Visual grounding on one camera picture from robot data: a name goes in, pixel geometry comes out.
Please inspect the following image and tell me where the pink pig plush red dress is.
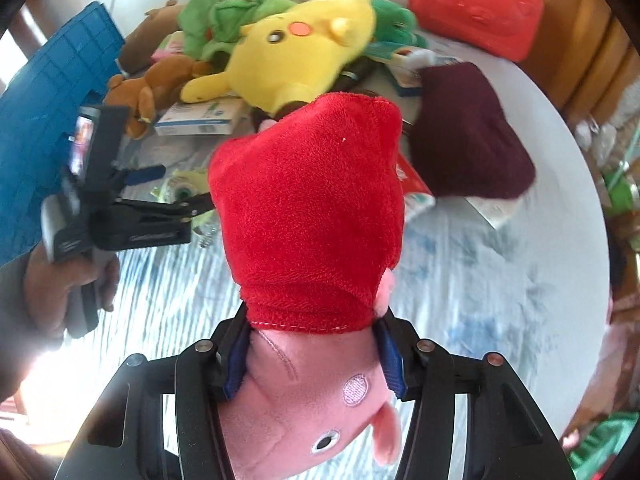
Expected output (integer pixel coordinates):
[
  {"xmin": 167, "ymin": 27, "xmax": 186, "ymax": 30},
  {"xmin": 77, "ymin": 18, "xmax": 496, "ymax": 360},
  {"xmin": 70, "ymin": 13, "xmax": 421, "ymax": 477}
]
[{"xmin": 207, "ymin": 92, "xmax": 406, "ymax": 480}]

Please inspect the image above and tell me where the green plastic object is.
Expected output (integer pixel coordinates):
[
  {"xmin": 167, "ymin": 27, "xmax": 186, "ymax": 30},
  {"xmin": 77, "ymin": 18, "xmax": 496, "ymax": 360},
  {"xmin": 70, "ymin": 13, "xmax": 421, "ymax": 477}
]
[{"xmin": 602, "ymin": 170, "xmax": 633, "ymax": 216}]

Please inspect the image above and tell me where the person's left forearm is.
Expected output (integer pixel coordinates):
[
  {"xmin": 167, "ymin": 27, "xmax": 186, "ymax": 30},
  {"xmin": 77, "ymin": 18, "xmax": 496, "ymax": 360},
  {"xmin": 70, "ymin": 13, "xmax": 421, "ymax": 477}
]
[{"xmin": 0, "ymin": 250, "xmax": 31, "ymax": 401}]

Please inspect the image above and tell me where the pink green packet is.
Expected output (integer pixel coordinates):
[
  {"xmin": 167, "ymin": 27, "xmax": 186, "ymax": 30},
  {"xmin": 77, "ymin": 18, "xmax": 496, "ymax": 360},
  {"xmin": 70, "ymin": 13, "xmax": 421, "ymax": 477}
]
[{"xmin": 152, "ymin": 30, "xmax": 186, "ymax": 61}]

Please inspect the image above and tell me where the wooden wall trim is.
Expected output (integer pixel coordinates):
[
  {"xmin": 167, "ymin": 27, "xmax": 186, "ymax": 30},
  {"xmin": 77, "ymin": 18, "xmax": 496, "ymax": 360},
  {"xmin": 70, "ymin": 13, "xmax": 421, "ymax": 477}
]
[{"xmin": 520, "ymin": 0, "xmax": 631, "ymax": 111}]

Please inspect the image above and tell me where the small green plush keychain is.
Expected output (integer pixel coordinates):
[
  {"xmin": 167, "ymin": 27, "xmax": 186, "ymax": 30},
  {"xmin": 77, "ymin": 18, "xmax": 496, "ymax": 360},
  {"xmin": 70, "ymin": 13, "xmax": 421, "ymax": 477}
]
[{"xmin": 152, "ymin": 167, "xmax": 216, "ymax": 206}]

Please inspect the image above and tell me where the green cloth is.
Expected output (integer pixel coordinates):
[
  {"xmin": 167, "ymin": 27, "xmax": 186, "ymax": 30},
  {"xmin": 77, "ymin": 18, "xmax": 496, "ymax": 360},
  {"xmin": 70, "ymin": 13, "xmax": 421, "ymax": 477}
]
[{"xmin": 570, "ymin": 412, "xmax": 640, "ymax": 480}]

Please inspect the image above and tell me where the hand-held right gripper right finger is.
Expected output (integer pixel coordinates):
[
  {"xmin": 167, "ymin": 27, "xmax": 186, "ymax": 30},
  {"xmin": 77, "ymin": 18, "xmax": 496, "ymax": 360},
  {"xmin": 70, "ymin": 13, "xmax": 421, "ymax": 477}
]
[{"xmin": 372, "ymin": 310, "xmax": 576, "ymax": 480}]

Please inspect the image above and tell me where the maroon cloth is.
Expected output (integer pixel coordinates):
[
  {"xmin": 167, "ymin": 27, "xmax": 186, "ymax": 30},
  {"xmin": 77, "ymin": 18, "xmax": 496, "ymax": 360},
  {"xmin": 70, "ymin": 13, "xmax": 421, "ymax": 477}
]
[{"xmin": 410, "ymin": 61, "xmax": 537, "ymax": 201}]

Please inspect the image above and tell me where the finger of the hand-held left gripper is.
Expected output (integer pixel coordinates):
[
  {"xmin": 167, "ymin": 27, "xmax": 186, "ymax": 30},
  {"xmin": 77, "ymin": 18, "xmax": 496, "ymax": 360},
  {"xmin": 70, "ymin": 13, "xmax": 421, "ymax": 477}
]
[
  {"xmin": 107, "ymin": 166, "xmax": 165, "ymax": 196},
  {"xmin": 112, "ymin": 192, "xmax": 217, "ymax": 223}
]

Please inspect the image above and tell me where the green dinosaur plush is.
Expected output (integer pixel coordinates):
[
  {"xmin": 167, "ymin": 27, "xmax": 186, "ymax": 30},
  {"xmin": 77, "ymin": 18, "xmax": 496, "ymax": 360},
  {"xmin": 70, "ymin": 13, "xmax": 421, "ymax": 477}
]
[{"xmin": 177, "ymin": 0, "xmax": 296, "ymax": 61}]

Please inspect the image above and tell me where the white plastic bag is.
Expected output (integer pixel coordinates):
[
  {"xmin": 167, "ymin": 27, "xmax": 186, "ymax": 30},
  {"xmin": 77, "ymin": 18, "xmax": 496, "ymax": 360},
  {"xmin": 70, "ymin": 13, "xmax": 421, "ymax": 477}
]
[{"xmin": 575, "ymin": 120, "xmax": 618, "ymax": 161}]

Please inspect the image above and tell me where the brown bear plush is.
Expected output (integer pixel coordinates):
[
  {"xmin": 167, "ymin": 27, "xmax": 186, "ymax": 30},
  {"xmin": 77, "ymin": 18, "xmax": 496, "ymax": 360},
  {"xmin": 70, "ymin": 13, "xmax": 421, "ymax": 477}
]
[{"xmin": 106, "ymin": 55, "xmax": 213, "ymax": 141}]

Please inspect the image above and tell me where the white blue medicine box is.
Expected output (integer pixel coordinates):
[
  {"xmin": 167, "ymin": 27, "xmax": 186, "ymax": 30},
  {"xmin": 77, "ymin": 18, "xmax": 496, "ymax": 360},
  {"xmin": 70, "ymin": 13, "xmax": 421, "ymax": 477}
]
[{"xmin": 154, "ymin": 97, "xmax": 248, "ymax": 137}]

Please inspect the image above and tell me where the person's left hand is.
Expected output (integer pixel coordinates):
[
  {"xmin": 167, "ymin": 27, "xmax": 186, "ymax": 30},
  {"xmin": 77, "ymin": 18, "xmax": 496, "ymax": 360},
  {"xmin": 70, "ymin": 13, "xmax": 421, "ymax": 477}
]
[{"xmin": 22, "ymin": 247, "xmax": 121, "ymax": 338}]

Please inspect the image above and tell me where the blue plastic storage crate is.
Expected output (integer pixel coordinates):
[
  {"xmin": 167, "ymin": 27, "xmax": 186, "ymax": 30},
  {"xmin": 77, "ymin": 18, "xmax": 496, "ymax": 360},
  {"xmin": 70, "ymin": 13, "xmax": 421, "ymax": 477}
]
[{"xmin": 0, "ymin": 1, "xmax": 126, "ymax": 266}]

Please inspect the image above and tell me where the dark green plush toy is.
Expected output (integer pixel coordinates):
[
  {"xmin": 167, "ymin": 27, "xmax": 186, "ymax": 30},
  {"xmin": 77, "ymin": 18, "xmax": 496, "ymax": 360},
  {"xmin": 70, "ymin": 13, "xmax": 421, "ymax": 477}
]
[{"xmin": 370, "ymin": 0, "xmax": 428, "ymax": 48}]

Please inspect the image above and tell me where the brown capybara plush striped shirt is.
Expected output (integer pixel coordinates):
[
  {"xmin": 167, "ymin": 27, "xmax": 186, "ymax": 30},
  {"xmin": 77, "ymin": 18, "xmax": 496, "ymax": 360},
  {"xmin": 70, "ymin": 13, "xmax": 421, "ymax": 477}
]
[{"xmin": 119, "ymin": 0, "xmax": 188, "ymax": 73}]

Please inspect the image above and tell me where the yellow plush toy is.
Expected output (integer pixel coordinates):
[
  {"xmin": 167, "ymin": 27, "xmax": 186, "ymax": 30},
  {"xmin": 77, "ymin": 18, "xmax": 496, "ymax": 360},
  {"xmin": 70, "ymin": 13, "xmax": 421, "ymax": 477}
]
[{"xmin": 180, "ymin": 0, "xmax": 378, "ymax": 116}]

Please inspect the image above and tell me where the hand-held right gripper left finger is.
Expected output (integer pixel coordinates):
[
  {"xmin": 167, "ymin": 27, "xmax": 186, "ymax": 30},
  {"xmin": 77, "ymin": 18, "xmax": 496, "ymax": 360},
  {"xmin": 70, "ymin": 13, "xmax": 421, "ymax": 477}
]
[{"xmin": 54, "ymin": 305, "xmax": 251, "ymax": 480}]

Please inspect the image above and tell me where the colourful picture book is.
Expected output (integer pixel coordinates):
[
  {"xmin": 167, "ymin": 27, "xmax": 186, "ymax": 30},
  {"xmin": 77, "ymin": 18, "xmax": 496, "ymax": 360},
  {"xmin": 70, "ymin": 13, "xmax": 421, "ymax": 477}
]
[
  {"xmin": 395, "ymin": 152, "xmax": 436, "ymax": 221},
  {"xmin": 367, "ymin": 42, "xmax": 426, "ymax": 98}
]

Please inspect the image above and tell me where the red toy suitcase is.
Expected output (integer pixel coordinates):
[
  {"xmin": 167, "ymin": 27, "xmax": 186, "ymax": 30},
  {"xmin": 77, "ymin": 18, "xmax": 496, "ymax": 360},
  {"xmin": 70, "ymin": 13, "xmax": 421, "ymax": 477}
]
[{"xmin": 407, "ymin": 0, "xmax": 546, "ymax": 63}]

